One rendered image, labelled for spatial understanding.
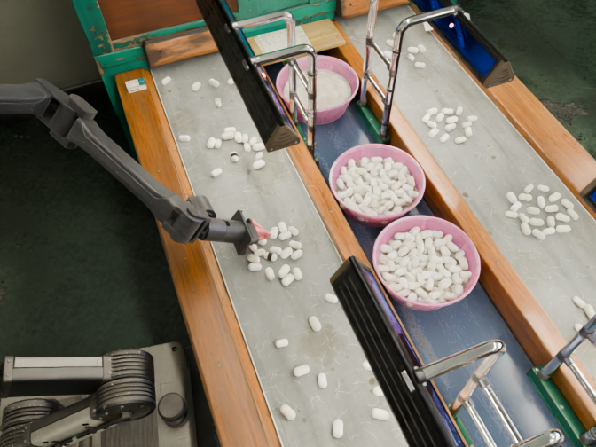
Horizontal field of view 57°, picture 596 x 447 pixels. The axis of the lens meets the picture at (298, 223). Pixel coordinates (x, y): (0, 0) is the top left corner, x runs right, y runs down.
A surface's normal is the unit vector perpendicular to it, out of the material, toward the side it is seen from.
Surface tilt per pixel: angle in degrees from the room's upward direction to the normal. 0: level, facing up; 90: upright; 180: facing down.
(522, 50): 0
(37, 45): 90
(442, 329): 0
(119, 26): 90
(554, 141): 0
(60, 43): 90
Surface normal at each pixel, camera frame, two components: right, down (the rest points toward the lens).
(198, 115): -0.02, -0.58
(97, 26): 0.36, 0.76
